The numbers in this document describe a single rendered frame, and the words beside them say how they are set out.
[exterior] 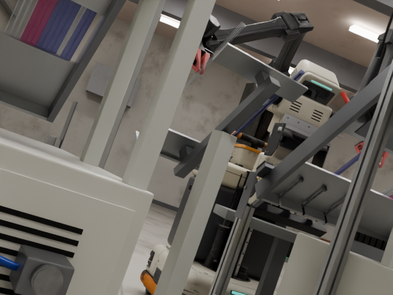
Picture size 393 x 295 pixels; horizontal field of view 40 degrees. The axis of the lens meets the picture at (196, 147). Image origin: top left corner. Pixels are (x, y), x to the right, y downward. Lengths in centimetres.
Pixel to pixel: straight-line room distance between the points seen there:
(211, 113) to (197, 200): 921
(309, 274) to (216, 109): 936
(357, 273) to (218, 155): 53
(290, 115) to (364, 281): 130
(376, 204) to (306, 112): 69
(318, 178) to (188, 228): 53
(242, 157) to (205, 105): 802
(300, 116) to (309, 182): 73
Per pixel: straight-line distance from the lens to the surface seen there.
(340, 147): 1166
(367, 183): 151
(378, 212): 220
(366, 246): 169
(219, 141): 166
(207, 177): 166
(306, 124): 262
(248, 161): 285
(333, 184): 199
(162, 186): 1070
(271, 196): 196
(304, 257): 164
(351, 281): 149
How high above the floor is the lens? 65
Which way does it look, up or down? 4 degrees up
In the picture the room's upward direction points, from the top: 20 degrees clockwise
